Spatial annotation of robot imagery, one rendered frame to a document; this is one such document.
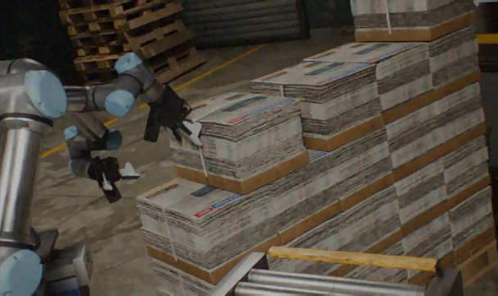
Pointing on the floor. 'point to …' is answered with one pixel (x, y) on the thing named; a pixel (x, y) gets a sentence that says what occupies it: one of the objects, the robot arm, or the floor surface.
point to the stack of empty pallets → (106, 35)
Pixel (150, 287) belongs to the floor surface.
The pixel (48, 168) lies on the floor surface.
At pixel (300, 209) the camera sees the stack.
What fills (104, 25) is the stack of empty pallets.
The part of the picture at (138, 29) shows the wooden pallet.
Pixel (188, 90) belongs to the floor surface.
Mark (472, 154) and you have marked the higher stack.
